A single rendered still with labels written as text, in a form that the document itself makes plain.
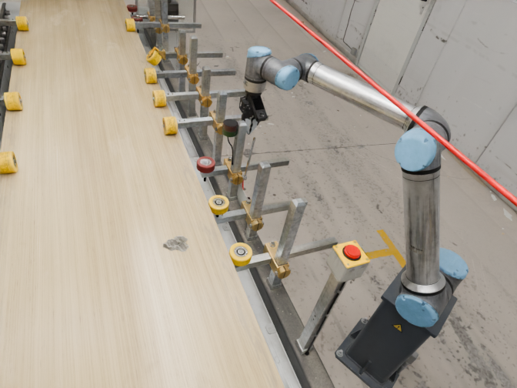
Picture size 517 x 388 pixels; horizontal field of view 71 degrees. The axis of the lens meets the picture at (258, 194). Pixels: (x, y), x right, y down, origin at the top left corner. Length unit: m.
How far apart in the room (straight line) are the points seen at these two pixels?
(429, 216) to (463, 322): 1.49
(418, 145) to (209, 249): 0.74
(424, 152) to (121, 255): 0.99
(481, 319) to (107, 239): 2.28
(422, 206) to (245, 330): 0.67
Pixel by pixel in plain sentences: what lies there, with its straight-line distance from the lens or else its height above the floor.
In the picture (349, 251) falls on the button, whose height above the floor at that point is 1.23.
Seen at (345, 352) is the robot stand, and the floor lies 0.02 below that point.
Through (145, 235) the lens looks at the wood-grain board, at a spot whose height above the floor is 0.90.
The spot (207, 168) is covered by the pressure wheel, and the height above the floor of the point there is 0.90.
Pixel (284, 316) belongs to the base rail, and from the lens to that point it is 1.41.
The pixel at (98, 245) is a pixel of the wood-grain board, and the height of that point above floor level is 0.90.
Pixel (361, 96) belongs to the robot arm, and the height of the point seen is 1.34.
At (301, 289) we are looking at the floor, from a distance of 2.35.
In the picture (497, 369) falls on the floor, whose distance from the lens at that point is 2.65.
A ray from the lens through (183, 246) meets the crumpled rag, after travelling 1.27.
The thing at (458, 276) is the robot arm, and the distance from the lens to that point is 1.60.
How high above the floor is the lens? 1.90
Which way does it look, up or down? 42 degrees down
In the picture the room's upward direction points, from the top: 11 degrees clockwise
